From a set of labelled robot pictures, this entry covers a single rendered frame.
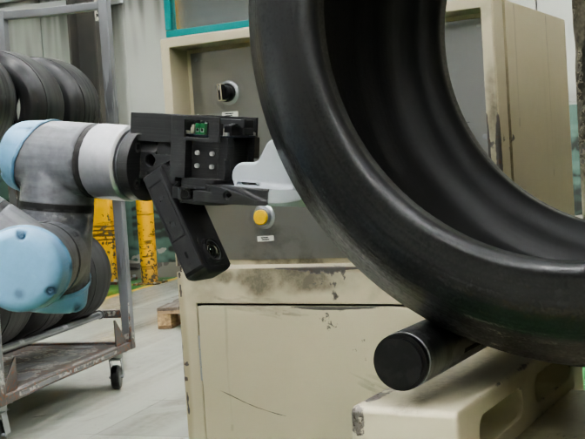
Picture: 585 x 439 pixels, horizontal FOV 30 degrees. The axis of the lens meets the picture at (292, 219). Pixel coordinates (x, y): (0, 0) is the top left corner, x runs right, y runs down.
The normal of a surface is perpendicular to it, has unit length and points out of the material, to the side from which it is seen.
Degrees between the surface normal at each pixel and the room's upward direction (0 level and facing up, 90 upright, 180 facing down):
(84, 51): 90
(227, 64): 90
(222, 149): 90
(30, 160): 88
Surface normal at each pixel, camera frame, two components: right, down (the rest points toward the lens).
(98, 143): -0.40, -0.41
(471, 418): 0.88, -0.04
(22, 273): 0.05, 0.05
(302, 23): -0.63, 0.08
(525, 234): -0.40, -0.08
